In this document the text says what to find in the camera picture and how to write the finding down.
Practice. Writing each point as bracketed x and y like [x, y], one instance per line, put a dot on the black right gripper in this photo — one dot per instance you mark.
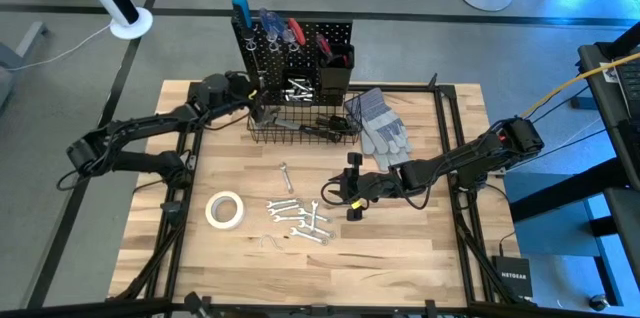
[367, 185]

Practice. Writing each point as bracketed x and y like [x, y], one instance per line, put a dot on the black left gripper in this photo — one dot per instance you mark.
[240, 88]

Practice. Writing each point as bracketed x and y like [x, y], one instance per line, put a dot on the long chrome tubular socket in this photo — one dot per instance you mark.
[298, 87]
[300, 97]

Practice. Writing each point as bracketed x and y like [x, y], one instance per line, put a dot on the black safety glasses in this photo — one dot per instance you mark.
[340, 122]

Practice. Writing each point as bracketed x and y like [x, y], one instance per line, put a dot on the red and blue pliers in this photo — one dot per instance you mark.
[345, 60]

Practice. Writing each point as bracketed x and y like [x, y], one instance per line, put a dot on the blue and black screwdriver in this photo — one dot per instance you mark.
[241, 10]

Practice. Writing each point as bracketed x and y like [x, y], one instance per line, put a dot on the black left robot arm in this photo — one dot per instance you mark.
[140, 128]

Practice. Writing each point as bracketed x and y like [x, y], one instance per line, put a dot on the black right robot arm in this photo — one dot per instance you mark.
[475, 158]

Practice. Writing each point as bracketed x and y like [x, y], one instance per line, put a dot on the silver straight peg hook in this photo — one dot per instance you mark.
[260, 74]

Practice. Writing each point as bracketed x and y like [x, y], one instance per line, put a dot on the black metal peg board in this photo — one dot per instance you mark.
[340, 30]

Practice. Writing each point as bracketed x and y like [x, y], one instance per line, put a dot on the short black plastic bin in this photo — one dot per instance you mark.
[283, 90]

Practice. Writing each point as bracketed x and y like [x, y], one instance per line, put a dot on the grey striped work glove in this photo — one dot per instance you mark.
[382, 160]
[380, 113]

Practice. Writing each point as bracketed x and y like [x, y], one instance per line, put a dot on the tall black plastic bin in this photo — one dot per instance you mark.
[336, 83]

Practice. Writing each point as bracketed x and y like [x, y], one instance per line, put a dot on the white tape roll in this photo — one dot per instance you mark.
[212, 218]

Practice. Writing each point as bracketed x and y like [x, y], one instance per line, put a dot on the black Netgear box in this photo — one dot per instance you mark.
[512, 278]

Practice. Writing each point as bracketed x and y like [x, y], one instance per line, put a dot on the grey furniture piece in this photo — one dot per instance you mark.
[10, 58]

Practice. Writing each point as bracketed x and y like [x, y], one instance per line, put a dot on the black desk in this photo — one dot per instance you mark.
[600, 108]

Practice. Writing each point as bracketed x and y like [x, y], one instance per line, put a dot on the black caster wheel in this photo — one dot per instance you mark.
[598, 303]

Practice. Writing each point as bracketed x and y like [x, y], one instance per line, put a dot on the black keyboard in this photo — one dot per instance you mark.
[630, 88]

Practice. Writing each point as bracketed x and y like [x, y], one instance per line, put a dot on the black frame clamp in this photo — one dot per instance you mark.
[173, 207]

